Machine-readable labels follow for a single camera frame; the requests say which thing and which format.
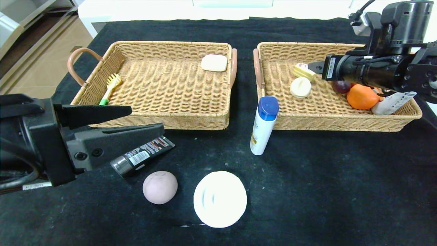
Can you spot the smooth orange fruit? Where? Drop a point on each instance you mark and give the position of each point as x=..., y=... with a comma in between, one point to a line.
x=362, y=97

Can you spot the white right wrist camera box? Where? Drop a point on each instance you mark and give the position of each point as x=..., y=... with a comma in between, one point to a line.
x=360, y=25

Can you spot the white soap bar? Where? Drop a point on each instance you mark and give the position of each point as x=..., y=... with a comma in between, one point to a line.
x=214, y=63

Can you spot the cream toy bun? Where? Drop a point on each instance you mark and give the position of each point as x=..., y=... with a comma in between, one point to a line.
x=301, y=87

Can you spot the white round container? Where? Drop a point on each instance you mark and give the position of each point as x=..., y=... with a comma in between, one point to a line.
x=220, y=200

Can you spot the wicker basket with dish brush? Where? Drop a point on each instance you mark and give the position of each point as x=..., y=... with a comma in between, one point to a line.
x=170, y=89

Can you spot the black tablecloth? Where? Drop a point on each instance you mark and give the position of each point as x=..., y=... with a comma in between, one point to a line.
x=341, y=205

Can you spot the pink round ball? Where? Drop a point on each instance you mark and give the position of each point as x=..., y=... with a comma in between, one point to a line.
x=160, y=188

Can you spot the wicker basket with toy food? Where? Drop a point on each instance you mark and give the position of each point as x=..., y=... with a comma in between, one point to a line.
x=290, y=109

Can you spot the yellow toy cake slice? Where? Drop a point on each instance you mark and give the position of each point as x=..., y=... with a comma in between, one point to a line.
x=302, y=72

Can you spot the white bottle with blue cap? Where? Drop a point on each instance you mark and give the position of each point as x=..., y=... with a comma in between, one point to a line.
x=263, y=130

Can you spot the white bottle with purple cap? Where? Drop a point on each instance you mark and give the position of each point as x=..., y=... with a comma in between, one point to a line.
x=389, y=104

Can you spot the purple toy eggplant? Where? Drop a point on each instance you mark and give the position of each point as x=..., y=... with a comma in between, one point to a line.
x=341, y=87

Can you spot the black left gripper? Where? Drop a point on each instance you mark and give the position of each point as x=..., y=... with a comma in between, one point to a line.
x=47, y=143

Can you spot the grey metal shelf unit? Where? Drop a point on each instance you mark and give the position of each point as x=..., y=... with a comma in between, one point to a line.
x=34, y=30

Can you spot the black cosmetic tube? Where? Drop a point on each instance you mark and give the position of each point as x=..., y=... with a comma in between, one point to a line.
x=143, y=155

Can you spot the yellow green dish brush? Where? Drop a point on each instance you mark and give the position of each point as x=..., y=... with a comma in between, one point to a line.
x=114, y=81

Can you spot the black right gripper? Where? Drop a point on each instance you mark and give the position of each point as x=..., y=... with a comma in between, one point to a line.
x=330, y=68

